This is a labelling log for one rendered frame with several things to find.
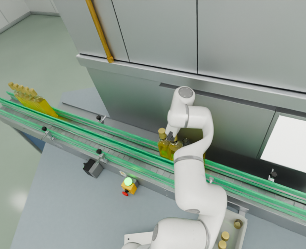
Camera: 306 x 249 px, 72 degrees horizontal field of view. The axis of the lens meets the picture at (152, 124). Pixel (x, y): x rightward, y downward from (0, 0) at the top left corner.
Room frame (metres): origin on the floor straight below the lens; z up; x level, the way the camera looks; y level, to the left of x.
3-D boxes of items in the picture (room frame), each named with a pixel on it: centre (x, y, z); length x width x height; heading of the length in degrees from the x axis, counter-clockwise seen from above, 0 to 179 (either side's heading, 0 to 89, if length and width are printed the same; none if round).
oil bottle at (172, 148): (0.57, -0.08, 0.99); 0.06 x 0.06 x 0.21; 50
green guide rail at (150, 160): (0.97, 0.50, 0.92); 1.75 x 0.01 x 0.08; 51
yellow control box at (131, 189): (0.56, 0.22, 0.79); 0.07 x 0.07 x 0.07; 51
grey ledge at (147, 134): (1.02, 0.31, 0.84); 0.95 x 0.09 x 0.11; 51
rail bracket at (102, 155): (0.69, 0.34, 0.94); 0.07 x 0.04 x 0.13; 141
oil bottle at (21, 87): (1.28, 0.80, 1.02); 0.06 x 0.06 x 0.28; 51
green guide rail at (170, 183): (0.91, 0.55, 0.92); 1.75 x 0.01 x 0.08; 51
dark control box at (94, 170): (0.74, 0.44, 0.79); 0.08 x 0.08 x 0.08; 51
